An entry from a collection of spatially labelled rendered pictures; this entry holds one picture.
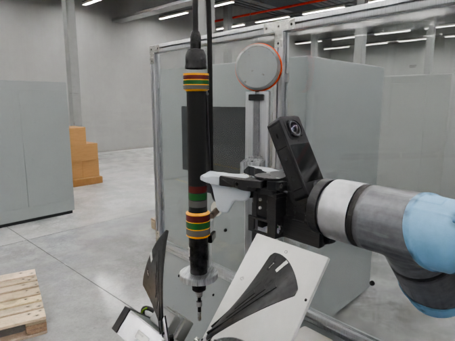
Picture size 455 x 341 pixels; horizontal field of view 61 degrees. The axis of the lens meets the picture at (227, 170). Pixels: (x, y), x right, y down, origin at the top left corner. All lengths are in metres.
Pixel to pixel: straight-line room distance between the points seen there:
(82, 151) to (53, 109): 2.56
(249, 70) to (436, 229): 1.03
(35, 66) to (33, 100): 7.22
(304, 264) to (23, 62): 12.67
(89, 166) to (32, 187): 2.74
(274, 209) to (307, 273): 0.58
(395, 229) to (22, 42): 13.22
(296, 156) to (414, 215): 0.17
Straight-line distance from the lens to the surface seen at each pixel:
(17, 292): 3.95
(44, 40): 13.70
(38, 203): 6.48
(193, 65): 0.66
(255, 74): 1.35
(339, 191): 0.47
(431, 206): 0.43
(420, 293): 0.52
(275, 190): 0.53
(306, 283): 1.08
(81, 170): 8.88
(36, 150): 6.35
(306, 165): 0.52
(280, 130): 0.52
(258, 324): 1.12
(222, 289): 1.90
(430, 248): 0.42
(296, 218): 0.53
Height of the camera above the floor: 1.77
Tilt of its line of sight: 10 degrees down
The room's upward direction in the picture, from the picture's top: straight up
